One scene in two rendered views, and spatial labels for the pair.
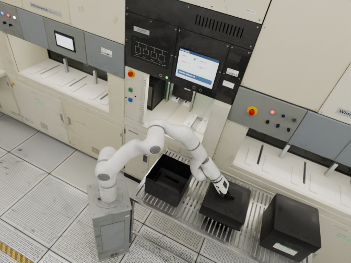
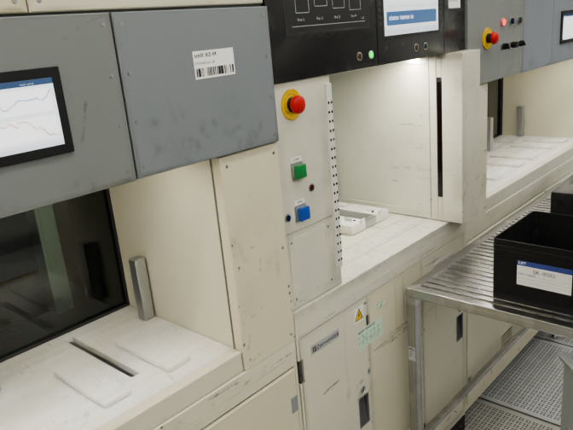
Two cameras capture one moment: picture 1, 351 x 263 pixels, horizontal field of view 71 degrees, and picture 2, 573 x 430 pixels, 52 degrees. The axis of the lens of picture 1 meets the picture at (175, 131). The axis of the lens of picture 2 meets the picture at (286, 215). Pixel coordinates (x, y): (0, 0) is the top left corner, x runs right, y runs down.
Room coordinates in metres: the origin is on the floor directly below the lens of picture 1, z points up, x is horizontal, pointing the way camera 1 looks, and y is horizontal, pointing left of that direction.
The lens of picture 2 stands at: (1.14, 1.63, 1.50)
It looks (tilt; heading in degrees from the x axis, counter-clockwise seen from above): 17 degrees down; 296
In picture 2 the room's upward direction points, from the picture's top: 5 degrees counter-clockwise
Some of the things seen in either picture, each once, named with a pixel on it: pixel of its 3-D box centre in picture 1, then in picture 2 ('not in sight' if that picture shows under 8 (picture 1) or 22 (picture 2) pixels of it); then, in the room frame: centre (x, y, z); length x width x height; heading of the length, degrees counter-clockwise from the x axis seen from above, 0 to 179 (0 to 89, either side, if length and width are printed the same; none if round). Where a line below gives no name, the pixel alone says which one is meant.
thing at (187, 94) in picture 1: (186, 84); not in sight; (2.20, -0.02, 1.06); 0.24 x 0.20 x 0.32; 73
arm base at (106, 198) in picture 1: (108, 189); not in sight; (0.95, 0.38, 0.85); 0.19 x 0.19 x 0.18
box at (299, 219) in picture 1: (288, 227); not in sight; (0.91, -0.87, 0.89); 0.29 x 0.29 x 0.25; 76
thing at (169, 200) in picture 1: (169, 179); (563, 260); (1.14, -0.03, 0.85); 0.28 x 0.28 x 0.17; 72
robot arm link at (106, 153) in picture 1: (107, 165); not in sight; (0.98, 0.38, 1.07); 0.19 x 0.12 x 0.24; 9
